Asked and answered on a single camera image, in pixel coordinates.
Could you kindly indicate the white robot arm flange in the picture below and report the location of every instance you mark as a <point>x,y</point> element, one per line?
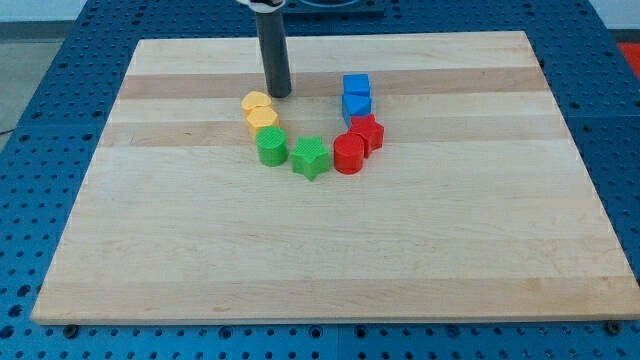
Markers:
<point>263,6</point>

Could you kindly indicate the blue cube block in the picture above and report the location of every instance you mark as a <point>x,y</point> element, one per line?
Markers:
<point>357,84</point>

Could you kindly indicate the green star block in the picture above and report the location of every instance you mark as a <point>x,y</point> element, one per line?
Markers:
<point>310,157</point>

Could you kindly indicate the red cylinder block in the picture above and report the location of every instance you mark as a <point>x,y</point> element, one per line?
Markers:
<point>349,150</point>

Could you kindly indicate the green cylinder block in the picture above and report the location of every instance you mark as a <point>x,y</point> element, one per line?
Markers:
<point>271,146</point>

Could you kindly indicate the red star block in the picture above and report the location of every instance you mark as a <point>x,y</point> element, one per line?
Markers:
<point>369,130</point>

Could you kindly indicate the blue triangular block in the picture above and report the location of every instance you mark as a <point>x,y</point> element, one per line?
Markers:
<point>355,105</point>

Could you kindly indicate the yellow hexagon block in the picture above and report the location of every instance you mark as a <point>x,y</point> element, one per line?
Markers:
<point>259,118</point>

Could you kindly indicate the yellow heart block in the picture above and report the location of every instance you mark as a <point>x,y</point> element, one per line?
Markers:
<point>253,100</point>

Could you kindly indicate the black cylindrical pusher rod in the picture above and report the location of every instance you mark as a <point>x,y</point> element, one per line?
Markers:
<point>273,47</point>

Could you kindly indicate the red object at edge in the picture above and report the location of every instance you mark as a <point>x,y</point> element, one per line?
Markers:
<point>631,52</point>

